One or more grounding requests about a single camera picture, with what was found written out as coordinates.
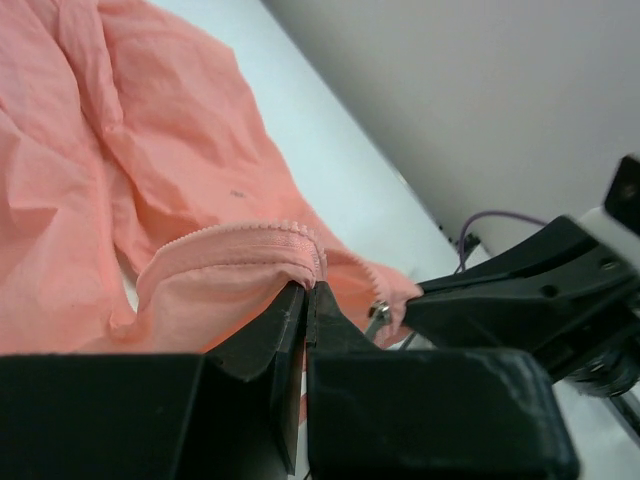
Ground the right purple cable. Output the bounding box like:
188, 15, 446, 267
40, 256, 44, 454
458, 210, 544, 274

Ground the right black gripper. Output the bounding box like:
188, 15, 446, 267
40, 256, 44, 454
403, 155, 639, 400

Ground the silver zipper slider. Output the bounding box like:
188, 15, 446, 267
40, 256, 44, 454
365, 300, 392, 347

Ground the salmon pink hooded jacket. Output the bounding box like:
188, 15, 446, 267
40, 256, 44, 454
1, 1, 421, 354

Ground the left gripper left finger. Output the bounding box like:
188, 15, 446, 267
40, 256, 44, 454
1, 284, 306, 479

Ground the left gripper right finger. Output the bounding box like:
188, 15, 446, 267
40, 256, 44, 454
306, 282, 580, 479

